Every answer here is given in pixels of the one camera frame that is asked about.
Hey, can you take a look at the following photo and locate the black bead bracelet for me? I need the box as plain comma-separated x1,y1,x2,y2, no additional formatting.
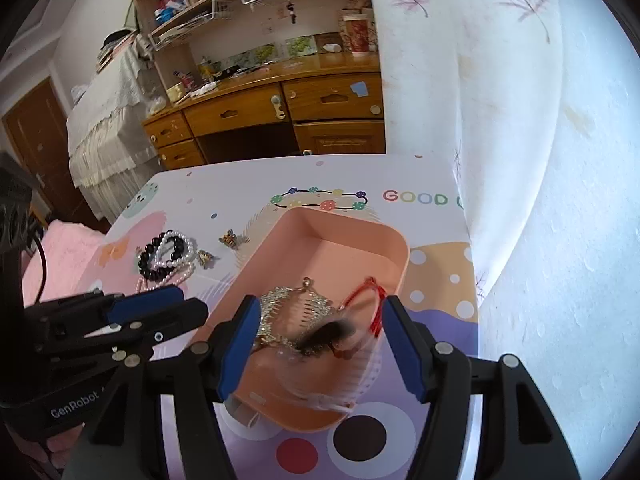
137,232,186,281

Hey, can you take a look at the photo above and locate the brown wooden door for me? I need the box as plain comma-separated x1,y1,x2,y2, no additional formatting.
0,77,108,233

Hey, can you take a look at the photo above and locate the black cable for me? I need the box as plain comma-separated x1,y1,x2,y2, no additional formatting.
20,205,48,306

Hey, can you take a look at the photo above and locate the red string bracelet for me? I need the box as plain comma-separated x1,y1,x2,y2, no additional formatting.
340,276,386,336

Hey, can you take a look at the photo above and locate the white lace covered furniture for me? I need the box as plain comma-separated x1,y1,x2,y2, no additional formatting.
66,42,168,221

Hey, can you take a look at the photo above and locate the gold bee brooch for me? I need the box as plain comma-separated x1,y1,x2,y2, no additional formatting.
218,229,249,250

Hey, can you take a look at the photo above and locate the white pearl bracelet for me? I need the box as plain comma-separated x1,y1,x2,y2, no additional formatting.
150,230,198,271

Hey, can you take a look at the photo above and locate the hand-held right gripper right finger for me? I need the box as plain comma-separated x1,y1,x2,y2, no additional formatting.
382,295,581,480

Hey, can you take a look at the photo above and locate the clear plastic hair comb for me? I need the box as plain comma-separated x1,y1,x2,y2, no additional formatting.
277,330,383,411

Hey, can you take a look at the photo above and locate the wooden desk shelf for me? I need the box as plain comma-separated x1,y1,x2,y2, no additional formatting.
122,0,373,96

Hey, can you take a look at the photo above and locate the pink blanket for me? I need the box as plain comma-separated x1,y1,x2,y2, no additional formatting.
20,220,108,306

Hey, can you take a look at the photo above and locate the pink plastic box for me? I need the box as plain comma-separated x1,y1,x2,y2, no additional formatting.
190,206,411,433

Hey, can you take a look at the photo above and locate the cartoon printed table cover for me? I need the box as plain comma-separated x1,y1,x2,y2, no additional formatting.
75,154,481,480

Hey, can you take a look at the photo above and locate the gold tiara hair comb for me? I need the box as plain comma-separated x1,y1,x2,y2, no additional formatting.
252,277,333,356

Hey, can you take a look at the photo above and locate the red paper cup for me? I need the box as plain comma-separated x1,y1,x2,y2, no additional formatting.
341,12,372,56

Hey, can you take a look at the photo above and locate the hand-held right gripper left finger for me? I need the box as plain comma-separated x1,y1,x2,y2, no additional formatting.
62,295,262,480

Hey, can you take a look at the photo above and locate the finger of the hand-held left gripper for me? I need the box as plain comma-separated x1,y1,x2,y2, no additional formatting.
112,298,209,366
22,285,184,346

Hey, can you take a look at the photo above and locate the black fuzzy hair clip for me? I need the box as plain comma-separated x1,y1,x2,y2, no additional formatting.
295,317,358,358

